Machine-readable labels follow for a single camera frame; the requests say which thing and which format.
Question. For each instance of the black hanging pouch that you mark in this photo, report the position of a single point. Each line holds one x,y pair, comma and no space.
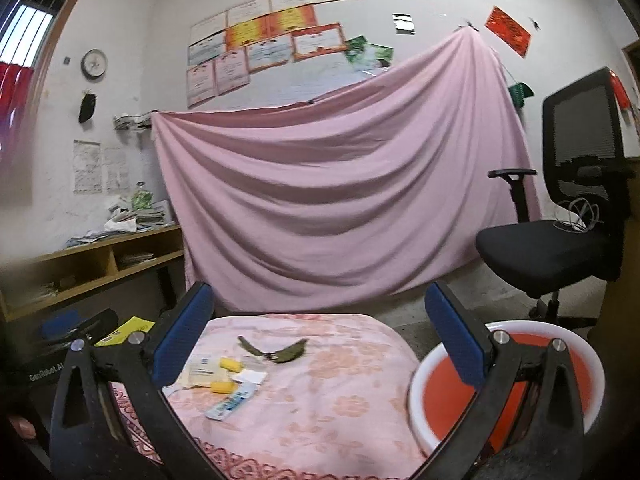
87,107

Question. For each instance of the green candy jar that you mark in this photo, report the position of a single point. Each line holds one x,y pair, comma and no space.
142,199

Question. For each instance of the blue white wrapper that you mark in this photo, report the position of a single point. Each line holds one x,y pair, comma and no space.
225,408

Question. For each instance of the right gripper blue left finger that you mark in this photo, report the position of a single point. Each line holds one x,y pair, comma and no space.
88,438

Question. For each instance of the red paper poster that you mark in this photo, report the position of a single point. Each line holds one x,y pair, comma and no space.
509,31

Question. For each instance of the paper pile on shelf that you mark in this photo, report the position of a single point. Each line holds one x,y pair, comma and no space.
125,221

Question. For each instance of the wooden shelf unit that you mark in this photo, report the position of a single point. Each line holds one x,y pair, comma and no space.
57,279

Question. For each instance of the wall calendar sheets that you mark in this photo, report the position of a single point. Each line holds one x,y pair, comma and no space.
98,170

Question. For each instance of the red plastic basin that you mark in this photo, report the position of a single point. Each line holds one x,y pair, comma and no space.
438,397

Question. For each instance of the white paper scrap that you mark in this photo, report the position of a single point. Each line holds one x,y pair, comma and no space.
249,376

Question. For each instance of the black office chair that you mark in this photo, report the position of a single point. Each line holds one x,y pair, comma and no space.
586,175

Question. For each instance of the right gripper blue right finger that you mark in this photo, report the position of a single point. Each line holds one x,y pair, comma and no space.
547,438

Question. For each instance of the floral pink quilt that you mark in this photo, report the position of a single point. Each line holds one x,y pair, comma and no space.
337,412

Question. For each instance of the person left hand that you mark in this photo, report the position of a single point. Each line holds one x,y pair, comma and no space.
23,428

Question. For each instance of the round wall clock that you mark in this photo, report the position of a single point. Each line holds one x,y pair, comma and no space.
93,64

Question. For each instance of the green dried leaf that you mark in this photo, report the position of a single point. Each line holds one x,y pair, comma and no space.
285,355

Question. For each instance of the green hanging bag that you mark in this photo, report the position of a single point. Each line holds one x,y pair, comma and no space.
519,92

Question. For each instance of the red window curtain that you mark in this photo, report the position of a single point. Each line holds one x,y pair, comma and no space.
15,81

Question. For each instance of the white sugar packet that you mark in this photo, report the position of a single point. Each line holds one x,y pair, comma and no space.
202,371

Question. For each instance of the pink hanging sheet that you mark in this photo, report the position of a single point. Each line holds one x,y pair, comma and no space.
365,192

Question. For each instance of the yellow book stack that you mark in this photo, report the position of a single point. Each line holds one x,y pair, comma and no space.
118,336

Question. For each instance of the yellow cap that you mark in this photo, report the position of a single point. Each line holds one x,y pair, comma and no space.
231,365
224,388

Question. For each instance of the wall certificates cluster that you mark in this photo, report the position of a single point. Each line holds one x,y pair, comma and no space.
227,48

